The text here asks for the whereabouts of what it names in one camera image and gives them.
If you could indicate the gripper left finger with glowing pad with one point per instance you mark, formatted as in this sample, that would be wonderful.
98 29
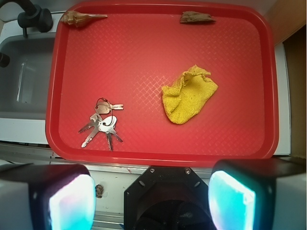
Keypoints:
46 197

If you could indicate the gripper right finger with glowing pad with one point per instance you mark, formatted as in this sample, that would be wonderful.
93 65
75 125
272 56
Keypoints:
269 194

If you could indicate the small brown debris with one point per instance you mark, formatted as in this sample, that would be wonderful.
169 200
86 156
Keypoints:
99 190

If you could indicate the silver key bunch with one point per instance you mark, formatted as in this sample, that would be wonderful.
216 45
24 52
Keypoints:
104 121

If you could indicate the grey sink basin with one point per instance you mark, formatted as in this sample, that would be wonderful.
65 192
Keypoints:
24 82

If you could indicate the yellow knitted cloth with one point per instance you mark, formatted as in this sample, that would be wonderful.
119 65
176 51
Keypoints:
188 94

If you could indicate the red plastic tray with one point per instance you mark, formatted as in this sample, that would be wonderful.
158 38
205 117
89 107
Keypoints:
139 48

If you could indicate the black faucet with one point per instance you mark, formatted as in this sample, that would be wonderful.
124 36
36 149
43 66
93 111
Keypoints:
32 16

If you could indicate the brown spiral seashell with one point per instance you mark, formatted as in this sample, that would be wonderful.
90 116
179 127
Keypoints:
79 19

